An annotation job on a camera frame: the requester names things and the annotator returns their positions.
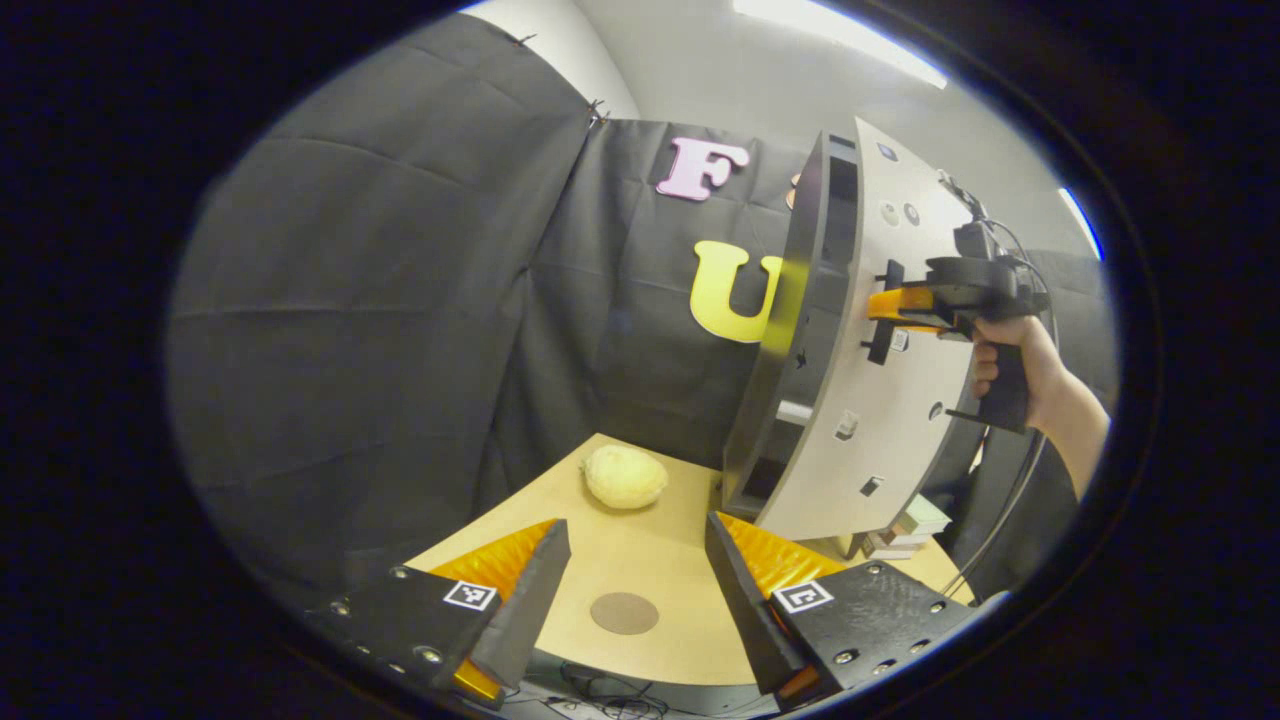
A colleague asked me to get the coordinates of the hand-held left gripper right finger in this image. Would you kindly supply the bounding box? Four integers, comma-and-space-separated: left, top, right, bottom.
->
705, 511, 986, 711

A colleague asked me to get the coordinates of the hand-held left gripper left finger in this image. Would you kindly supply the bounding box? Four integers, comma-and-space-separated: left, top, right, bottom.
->
305, 518, 573, 706

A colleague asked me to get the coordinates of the black cabinet door handle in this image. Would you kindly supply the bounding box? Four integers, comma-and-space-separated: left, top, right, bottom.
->
862, 260, 906, 366

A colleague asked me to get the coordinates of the round brown coaster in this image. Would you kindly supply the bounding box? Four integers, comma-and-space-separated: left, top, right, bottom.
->
590, 592, 661, 636

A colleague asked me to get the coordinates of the dark grey cabinet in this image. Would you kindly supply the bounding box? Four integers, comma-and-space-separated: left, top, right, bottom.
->
720, 130, 866, 559

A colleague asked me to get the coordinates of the brown book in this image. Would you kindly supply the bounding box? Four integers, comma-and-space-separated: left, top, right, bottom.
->
860, 528, 923, 561

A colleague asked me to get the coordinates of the pale yellow round bread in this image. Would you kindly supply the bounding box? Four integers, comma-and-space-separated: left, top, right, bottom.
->
582, 444, 669, 511

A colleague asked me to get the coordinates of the green book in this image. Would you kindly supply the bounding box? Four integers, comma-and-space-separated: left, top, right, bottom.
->
893, 493, 953, 537

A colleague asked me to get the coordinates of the black backdrop cloth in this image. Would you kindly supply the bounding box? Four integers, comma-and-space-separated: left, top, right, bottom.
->
165, 15, 1116, 601

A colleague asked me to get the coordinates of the tangle of black cables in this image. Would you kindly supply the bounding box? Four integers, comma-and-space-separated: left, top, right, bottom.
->
540, 665, 673, 719

